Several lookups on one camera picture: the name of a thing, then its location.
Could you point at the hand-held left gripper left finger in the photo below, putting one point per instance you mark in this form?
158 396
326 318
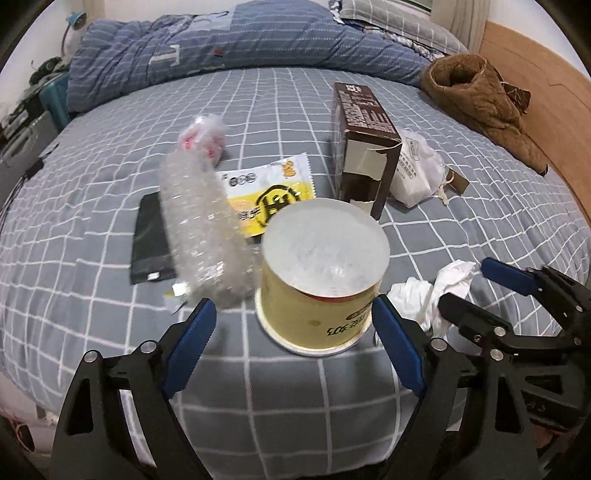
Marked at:
190 339

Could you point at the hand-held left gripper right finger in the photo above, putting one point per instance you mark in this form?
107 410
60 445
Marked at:
398 340

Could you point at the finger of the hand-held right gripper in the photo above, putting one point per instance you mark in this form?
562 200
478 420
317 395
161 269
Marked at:
475 318
508 276

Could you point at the white tissue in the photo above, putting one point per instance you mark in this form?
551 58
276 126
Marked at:
434 295

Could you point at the black foil packet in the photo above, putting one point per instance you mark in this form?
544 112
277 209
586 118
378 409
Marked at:
147 249

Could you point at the yellow paper noodle cup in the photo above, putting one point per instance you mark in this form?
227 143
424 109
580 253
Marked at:
318 277

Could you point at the small silver foil scrap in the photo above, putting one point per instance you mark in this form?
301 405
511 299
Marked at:
178 295

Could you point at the grey checked bed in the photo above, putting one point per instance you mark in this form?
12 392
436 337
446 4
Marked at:
286 406

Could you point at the yellow snack wrapper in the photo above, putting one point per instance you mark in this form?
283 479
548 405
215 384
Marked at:
265 196

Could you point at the brown fleece jacket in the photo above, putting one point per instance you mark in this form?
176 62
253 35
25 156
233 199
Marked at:
480 99

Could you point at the wooden headboard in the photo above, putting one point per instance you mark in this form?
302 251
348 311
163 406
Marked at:
549 92

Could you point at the brown cardboard box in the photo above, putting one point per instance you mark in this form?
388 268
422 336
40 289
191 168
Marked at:
364 143

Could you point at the crumpled red-printed plastic bag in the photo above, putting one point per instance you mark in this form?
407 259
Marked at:
205 136

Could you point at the beige curtain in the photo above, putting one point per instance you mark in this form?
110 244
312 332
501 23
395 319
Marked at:
468 21

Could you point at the grey suitcase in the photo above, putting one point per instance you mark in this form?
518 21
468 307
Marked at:
25 138

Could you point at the blue plastic stool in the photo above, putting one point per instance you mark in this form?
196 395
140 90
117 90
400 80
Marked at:
56 101

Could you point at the grey checked pillow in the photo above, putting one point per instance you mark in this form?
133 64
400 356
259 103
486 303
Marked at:
406 21

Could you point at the blue striped duvet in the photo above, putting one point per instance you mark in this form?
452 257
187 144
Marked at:
240 46

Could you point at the dark clutter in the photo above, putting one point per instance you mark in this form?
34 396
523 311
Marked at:
48 71

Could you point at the blue desk lamp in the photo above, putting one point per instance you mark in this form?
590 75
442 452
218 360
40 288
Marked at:
74 25

